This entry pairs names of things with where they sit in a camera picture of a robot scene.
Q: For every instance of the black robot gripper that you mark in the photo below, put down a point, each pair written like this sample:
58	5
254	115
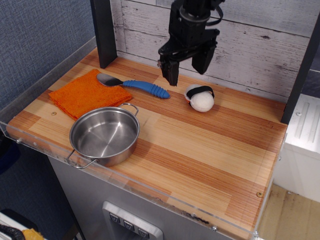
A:
189	38

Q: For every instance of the white plush ball toy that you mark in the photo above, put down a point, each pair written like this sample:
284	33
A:
200	97

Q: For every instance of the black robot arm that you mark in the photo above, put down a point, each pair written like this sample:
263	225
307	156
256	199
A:
189	37

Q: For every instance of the stainless steel pot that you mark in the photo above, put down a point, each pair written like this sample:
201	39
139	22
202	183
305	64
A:
107	135

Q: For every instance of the orange folded cloth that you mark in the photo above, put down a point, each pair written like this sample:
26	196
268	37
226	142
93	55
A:
86	93

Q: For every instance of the white side cabinet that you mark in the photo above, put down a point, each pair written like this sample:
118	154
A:
298	167

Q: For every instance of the grey cabinet with buttons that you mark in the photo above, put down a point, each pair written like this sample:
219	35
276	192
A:
110	206

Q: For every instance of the yellow object at corner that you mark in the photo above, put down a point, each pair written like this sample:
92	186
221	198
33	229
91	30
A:
31	234

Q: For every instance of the blue handled metal spoon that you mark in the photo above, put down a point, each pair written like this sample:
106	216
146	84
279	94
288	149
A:
110	81

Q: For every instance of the dark left vertical post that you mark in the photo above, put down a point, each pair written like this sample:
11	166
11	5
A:
104	31

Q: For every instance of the dark vertical post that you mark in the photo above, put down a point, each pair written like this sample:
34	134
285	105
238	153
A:
302	73
104	31

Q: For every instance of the dark right vertical post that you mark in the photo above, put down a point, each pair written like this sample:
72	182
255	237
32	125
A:
302	73

